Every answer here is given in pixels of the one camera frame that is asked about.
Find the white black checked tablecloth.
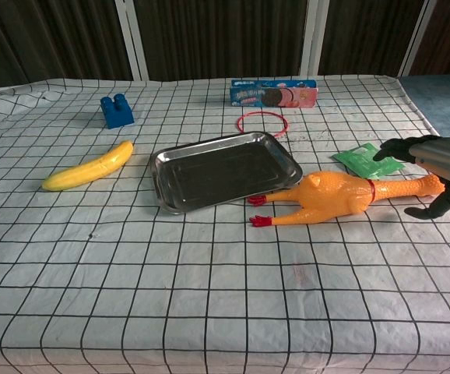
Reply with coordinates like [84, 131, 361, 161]
[0, 73, 450, 374]

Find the white metal frame post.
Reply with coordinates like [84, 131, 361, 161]
[299, 0, 330, 77]
[399, 0, 439, 77]
[114, 0, 150, 82]

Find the dark pleated curtain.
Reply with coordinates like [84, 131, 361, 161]
[0, 0, 450, 90]

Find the red thin ring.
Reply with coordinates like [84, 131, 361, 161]
[235, 110, 290, 138]

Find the blue grey felt mat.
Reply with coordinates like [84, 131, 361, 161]
[398, 73, 450, 137]

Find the green foil packet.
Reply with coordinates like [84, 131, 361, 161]
[331, 142, 406, 180]

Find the yellow banana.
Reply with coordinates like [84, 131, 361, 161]
[40, 140, 135, 192]

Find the rectangular stainless steel tray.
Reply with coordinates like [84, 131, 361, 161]
[149, 131, 304, 215]

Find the blue cookie box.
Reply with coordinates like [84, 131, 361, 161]
[229, 79, 319, 108]

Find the blue plastic building block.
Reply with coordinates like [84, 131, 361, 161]
[100, 93, 135, 130]

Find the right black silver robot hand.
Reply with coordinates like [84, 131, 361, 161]
[372, 135, 450, 220]

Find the orange rubber chicken toy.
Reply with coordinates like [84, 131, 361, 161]
[247, 170, 446, 228]

